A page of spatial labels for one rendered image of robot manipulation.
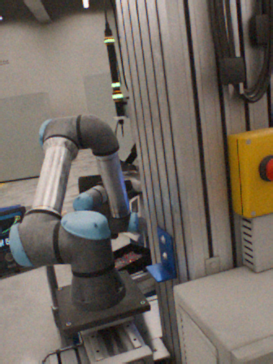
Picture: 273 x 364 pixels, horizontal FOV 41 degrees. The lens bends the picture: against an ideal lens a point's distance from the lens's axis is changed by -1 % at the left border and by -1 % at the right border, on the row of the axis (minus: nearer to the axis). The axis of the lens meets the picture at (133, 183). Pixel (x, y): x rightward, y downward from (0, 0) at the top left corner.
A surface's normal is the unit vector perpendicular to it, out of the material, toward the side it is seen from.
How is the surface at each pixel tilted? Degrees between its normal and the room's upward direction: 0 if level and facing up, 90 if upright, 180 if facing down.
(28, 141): 90
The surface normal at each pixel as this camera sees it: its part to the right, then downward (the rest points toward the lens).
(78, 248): -0.15, 0.24
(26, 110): 0.09, 0.22
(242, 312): -0.14, -0.96
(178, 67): 0.29, 0.18
